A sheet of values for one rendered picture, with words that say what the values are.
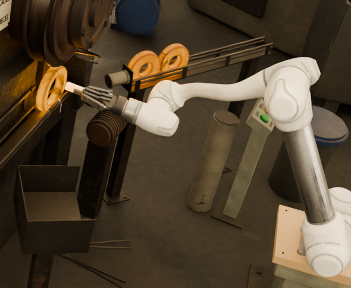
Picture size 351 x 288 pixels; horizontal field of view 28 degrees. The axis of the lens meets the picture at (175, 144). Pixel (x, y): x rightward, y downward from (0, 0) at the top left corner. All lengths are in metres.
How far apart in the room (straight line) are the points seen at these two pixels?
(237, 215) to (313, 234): 1.01
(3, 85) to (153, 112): 0.58
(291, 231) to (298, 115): 0.76
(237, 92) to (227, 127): 0.63
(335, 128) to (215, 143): 0.69
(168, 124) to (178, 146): 1.20
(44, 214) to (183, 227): 1.14
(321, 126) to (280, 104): 1.33
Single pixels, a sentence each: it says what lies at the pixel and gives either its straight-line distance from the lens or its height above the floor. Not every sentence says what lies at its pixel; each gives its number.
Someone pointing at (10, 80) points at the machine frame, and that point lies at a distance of 2.47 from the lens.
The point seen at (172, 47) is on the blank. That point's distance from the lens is 3.07.
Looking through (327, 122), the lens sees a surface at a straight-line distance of 3.66.
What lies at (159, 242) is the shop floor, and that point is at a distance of 3.25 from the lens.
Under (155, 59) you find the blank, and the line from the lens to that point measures 3.03.
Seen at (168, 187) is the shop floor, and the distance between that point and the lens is 3.56.
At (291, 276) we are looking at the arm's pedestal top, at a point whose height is 0.33.
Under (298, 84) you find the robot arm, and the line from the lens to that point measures 2.33.
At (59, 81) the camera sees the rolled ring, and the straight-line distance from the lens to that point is 2.73.
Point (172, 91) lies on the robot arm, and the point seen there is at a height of 0.78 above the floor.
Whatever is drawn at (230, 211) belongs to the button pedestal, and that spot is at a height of 0.04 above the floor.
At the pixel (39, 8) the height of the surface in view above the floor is 1.16.
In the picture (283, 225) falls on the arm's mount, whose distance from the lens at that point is 2.96.
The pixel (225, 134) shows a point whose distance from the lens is 3.20.
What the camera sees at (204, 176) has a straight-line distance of 3.34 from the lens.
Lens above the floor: 2.16
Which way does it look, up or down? 34 degrees down
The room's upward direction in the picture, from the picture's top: 16 degrees clockwise
